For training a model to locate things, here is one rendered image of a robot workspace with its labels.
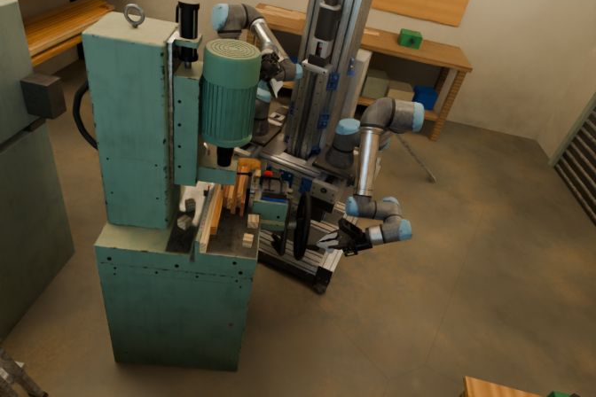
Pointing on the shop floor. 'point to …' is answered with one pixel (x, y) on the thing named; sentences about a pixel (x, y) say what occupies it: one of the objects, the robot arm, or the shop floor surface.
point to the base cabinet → (175, 316)
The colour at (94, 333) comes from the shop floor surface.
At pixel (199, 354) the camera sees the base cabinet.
